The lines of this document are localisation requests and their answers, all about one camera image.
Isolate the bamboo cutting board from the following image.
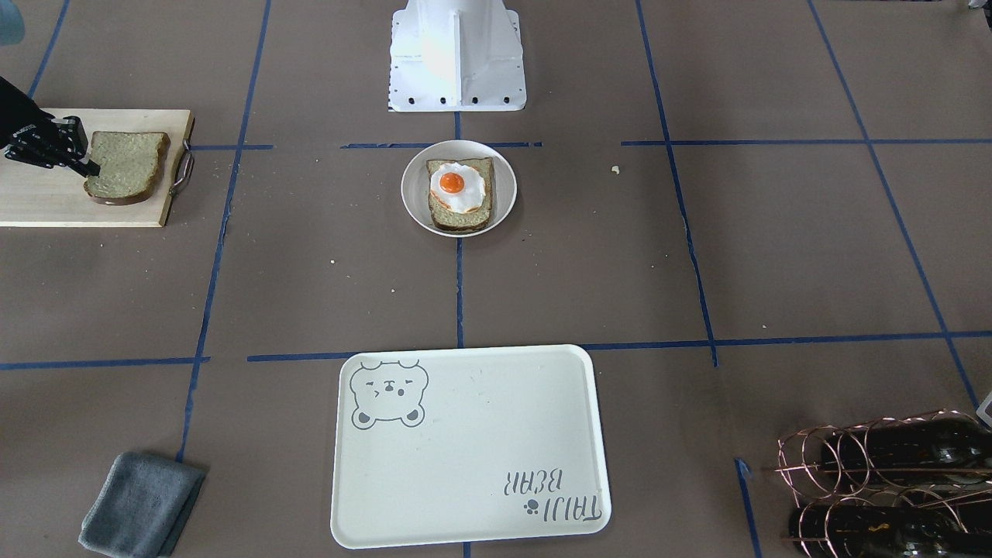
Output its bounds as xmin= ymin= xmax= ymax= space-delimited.
xmin=1 ymin=107 xmax=195 ymax=227

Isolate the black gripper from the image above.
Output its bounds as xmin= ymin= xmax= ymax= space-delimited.
xmin=4 ymin=115 xmax=102 ymax=177

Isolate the bread slice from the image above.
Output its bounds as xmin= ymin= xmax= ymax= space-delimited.
xmin=426 ymin=157 xmax=494 ymax=232
xmin=84 ymin=131 xmax=171 ymax=205

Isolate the fried egg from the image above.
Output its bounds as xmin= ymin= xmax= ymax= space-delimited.
xmin=429 ymin=162 xmax=487 ymax=213

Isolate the copper wire bottle rack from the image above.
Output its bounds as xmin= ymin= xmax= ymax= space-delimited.
xmin=774 ymin=410 xmax=991 ymax=557

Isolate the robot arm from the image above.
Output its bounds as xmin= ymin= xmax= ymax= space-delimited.
xmin=1 ymin=78 xmax=101 ymax=177

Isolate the grey folded cloth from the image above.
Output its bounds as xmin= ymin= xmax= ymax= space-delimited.
xmin=78 ymin=452 xmax=206 ymax=557

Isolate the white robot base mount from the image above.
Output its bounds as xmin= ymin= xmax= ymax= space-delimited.
xmin=387 ymin=1 xmax=528 ymax=112

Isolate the dark wine bottle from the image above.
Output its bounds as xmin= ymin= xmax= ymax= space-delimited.
xmin=821 ymin=417 xmax=991 ymax=487
xmin=784 ymin=499 xmax=991 ymax=557

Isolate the white round plate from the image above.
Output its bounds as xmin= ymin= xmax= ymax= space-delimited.
xmin=400 ymin=140 xmax=518 ymax=237

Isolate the dark wine bottle lower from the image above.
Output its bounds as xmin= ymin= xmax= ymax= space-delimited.
xmin=784 ymin=499 xmax=991 ymax=557

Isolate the white bear tray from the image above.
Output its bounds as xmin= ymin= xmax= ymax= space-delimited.
xmin=329 ymin=345 xmax=612 ymax=549

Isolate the dark wine bottle upper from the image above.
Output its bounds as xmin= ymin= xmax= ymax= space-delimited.
xmin=821 ymin=417 xmax=991 ymax=487

